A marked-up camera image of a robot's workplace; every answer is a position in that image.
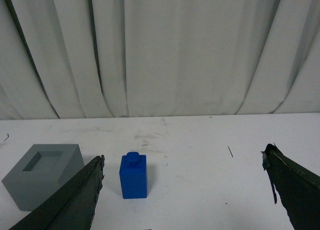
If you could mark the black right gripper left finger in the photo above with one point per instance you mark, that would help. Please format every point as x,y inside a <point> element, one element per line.
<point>73,205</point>

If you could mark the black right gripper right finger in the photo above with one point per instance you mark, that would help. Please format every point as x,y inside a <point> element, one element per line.
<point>297,187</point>

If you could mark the blue block with knob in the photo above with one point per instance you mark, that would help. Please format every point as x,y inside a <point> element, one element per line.
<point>133,176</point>

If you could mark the gray square base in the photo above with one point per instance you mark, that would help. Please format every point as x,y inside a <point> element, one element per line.
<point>43,170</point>

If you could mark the white curtain backdrop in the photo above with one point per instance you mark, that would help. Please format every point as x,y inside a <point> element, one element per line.
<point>141,58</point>

